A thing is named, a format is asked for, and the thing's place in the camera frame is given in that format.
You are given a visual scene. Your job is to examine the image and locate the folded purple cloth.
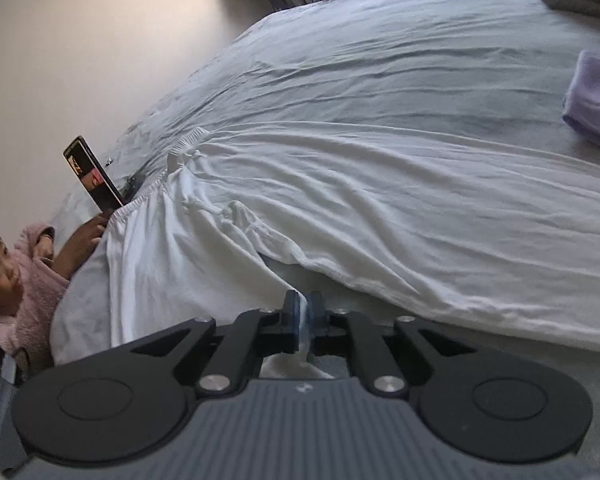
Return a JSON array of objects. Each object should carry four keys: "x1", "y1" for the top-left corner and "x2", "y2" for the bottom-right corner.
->
[{"x1": 561, "y1": 50, "x2": 600, "y2": 156}]

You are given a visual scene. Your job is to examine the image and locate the white pants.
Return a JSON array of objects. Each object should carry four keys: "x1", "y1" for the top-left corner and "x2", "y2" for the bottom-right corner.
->
[{"x1": 102, "y1": 127, "x2": 600, "y2": 381}]

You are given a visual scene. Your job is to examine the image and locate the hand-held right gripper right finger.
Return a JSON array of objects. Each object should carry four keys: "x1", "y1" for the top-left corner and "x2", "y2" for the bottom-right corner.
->
[{"x1": 309, "y1": 291, "x2": 481, "y2": 398}]

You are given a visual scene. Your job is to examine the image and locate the grey bed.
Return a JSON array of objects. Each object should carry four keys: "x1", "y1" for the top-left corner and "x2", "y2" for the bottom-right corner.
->
[{"x1": 47, "y1": 0, "x2": 600, "y2": 461}]

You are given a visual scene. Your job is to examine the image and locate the black smartphone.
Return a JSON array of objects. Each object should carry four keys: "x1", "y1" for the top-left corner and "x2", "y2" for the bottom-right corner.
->
[{"x1": 62, "y1": 135, "x2": 126, "y2": 212}]

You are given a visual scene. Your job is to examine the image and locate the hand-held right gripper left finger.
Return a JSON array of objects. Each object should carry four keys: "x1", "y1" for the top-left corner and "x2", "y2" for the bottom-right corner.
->
[{"x1": 130, "y1": 290, "x2": 303, "y2": 395}]

